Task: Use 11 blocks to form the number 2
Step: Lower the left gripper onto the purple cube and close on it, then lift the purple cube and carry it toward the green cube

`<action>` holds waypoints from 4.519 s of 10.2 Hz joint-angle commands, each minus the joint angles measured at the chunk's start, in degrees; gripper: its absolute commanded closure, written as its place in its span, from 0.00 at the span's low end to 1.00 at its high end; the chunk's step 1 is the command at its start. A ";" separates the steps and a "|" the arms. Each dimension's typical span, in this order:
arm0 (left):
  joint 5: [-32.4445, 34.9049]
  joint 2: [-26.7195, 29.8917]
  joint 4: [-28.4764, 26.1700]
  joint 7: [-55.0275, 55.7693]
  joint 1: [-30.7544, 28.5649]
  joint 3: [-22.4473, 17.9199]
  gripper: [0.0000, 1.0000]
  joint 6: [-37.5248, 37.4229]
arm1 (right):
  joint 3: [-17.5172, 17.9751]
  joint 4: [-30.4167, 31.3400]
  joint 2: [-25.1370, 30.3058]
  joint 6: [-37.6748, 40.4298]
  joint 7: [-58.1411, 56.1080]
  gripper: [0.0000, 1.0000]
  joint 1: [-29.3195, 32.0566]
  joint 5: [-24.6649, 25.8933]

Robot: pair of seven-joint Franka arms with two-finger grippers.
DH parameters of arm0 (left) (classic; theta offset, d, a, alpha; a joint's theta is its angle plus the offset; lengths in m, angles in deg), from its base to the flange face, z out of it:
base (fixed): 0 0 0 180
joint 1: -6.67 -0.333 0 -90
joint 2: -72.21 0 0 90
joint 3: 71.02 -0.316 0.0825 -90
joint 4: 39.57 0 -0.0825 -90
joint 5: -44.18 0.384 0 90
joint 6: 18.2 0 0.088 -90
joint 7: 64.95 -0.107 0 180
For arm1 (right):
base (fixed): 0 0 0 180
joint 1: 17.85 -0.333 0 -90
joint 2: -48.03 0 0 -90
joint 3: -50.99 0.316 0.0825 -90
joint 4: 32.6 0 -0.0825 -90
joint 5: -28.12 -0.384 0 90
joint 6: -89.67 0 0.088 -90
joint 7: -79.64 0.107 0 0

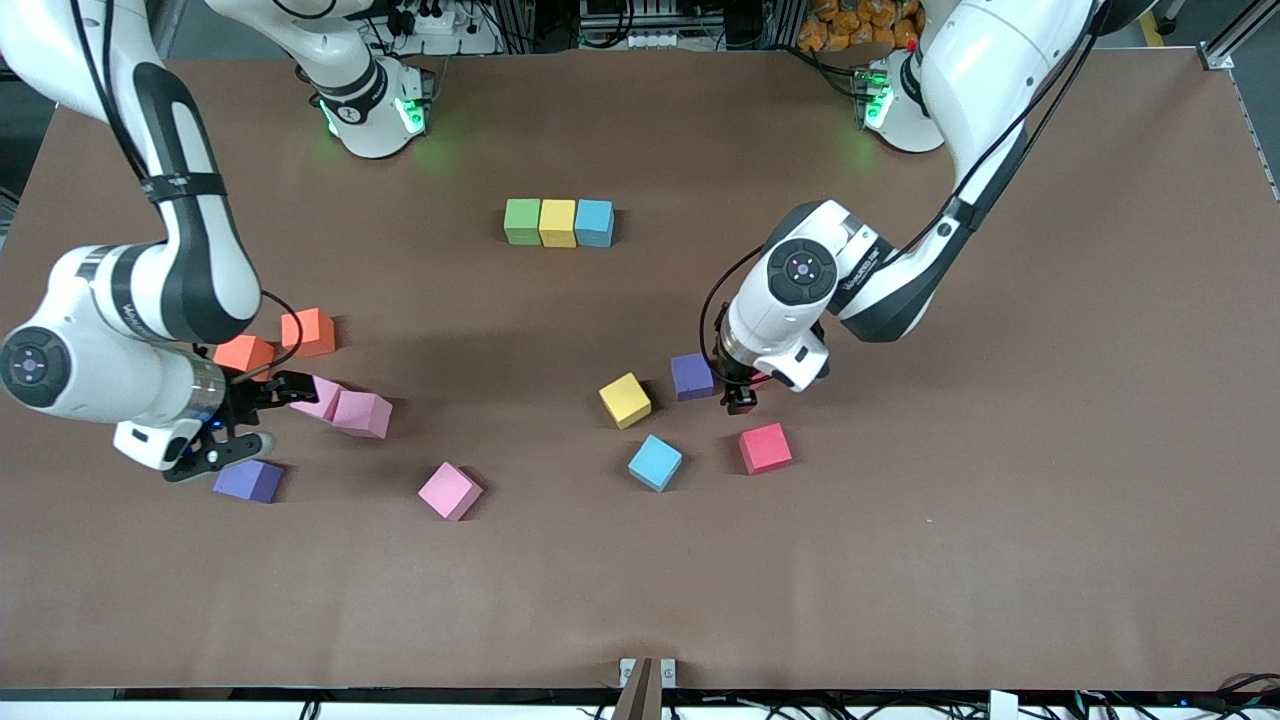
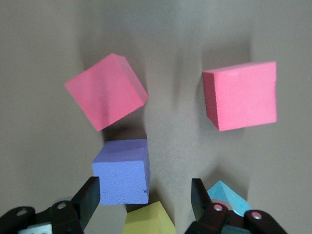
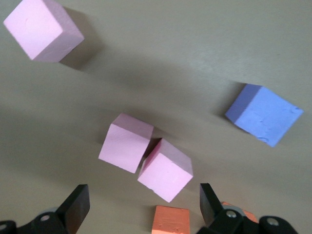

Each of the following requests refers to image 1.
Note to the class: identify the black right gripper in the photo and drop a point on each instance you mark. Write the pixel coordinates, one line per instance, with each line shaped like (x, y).
(241, 401)

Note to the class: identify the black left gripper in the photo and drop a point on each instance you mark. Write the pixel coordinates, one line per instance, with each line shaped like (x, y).
(733, 386)

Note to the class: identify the purple foam cube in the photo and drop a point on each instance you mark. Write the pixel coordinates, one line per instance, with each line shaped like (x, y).
(245, 482)
(690, 377)

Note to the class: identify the pink foam cube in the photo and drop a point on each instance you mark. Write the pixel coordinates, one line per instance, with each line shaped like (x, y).
(360, 412)
(326, 402)
(448, 490)

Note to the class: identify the yellow foam cube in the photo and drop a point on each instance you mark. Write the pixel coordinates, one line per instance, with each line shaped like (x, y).
(625, 400)
(557, 222)

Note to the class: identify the light blue foam cube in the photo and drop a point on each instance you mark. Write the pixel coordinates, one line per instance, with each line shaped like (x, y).
(655, 462)
(594, 222)

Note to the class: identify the green foam cube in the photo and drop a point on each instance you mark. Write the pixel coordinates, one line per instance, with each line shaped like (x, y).
(522, 222)

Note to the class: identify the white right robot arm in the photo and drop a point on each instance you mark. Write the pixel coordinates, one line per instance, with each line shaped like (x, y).
(110, 340)

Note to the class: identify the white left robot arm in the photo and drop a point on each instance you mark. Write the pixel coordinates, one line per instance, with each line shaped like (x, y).
(1000, 60)

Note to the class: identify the orange foam cube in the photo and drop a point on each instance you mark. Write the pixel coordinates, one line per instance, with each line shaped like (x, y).
(243, 352)
(307, 332)

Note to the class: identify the brown paper table cover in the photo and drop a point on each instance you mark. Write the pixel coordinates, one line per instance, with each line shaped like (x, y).
(900, 560)

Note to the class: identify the bag of orange items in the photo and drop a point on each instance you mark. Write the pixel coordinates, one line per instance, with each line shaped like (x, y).
(850, 25)

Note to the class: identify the grey control box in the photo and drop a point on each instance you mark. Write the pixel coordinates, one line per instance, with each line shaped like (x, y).
(640, 20)

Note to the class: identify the white power strip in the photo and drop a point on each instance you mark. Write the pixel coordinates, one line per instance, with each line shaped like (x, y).
(435, 20)

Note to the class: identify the small white box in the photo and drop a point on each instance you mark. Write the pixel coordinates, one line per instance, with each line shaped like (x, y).
(1003, 705)

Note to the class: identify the grey metal camera bracket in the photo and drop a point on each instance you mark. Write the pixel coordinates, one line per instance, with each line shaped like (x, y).
(640, 695)

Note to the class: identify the aluminium frame profile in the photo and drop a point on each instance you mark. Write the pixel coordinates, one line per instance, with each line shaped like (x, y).
(1225, 40)

